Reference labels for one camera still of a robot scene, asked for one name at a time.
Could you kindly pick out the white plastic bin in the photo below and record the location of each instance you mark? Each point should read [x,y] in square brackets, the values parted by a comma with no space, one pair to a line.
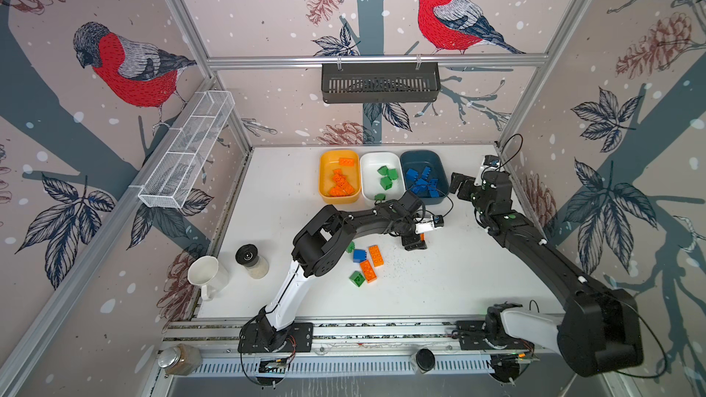
[370,164]

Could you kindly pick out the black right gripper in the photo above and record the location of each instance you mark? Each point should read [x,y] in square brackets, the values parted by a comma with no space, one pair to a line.
[470,184]

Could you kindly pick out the glass jar with lid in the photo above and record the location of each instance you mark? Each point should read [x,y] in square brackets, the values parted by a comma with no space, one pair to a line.
[180,360]

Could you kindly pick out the white ceramic mug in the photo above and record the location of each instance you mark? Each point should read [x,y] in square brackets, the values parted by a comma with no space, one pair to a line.
[209,275]

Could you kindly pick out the orange lego brick upright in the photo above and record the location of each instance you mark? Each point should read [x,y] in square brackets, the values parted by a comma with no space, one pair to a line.
[368,271]

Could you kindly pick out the black round cup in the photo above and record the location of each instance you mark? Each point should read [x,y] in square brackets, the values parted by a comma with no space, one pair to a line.
[248,257]

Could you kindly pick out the orange lego brick studs up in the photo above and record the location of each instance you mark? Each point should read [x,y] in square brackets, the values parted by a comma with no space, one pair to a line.
[376,256]

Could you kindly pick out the green lego brick bottom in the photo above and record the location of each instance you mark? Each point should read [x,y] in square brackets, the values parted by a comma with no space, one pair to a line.
[357,278]

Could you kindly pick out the black hanging wire basket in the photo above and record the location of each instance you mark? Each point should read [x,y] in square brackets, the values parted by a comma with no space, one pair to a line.
[396,82]

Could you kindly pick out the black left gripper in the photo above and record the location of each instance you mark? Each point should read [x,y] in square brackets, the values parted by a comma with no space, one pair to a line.
[414,243]

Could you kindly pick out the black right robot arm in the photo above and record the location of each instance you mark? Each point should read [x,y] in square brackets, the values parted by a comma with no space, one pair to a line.
[600,329]

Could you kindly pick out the white wire mesh basket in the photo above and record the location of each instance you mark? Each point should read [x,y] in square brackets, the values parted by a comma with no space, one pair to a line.
[178,169]

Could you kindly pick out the dark teal plastic bin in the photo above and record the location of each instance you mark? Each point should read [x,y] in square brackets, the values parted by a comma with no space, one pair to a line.
[418,160]

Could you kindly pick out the blue square lego brick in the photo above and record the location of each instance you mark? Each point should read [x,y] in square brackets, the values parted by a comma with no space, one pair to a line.
[412,175]

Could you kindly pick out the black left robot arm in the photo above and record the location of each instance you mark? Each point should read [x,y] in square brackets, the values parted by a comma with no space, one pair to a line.
[317,248]

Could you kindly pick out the yellow plastic bin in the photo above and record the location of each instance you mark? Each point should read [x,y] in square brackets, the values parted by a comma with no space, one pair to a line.
[328,163]

